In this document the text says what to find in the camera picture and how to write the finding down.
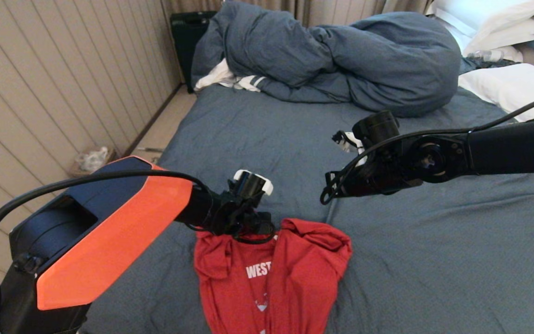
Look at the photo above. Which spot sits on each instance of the red T-shirt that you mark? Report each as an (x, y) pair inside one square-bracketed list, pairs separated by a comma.
[(304, 278)]

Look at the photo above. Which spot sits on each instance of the clear plastic bottle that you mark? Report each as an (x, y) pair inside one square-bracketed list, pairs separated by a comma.
[(485, 56)]

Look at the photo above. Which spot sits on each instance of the brown trash bin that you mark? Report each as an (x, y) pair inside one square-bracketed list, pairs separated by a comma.
[(109, 163)]

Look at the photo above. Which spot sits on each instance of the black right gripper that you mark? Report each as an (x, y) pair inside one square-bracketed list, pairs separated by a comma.
[(378, 181)]

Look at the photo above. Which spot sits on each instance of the clear plastic bin bag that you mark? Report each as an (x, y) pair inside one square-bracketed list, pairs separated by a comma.
[(92, 159)]

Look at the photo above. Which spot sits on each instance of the white striped garment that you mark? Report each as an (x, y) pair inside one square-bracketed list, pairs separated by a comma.
[(216, 76)]

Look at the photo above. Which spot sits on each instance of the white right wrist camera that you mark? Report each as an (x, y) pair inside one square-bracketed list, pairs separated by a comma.
[(352, 141)]

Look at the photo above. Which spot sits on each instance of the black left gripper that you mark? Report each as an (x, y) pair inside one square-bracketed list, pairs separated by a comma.
[(244, 222)]

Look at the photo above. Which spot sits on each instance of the blue-grey bed sheet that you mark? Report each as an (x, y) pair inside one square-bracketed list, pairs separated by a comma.
[(434, 255)]

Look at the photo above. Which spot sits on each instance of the black suitcase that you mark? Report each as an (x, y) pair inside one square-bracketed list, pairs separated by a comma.
[(186, 44)]

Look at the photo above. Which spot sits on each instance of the crumpled blue-grey duvet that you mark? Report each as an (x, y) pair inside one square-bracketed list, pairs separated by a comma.
[(387, 65)]

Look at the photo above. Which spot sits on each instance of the large white pillow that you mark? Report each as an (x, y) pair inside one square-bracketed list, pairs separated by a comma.
[(503, 83)]

